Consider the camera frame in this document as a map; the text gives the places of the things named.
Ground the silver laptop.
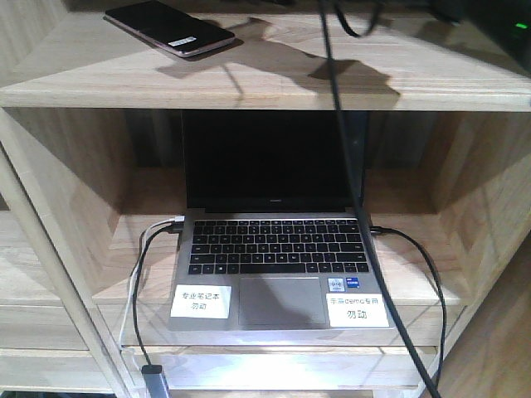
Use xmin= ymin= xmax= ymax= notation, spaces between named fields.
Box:
xmin=169 ymin=109 xmax=393 ymax=332

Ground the black usb cable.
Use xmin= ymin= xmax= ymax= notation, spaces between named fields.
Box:
xmin=131 ymin=223 xmax=186 ymax=368

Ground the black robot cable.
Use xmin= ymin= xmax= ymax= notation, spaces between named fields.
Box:
xmin=317 ymin=0 xmax=443 ymax=398

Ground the white charging cable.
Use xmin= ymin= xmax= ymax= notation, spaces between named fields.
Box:
xmin=119 ymin=214 xmax=186 ymax=374

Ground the black smartphone with white label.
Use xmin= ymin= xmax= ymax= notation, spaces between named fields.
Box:
xmin=105 ymin=1 xmax=236 ymax=58

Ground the grey usb hub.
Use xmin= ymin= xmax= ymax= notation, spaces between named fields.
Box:
xmin=141 ymin=364 xmax=171 ymax=398

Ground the black right laptop cable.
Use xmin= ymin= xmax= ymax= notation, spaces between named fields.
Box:
xmin=368 ymin=226 xmax=448 ymax=391

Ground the wooden shelf desk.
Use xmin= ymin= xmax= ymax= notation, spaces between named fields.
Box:
xmin=1 ymin=1 xmax=530 ymax=397

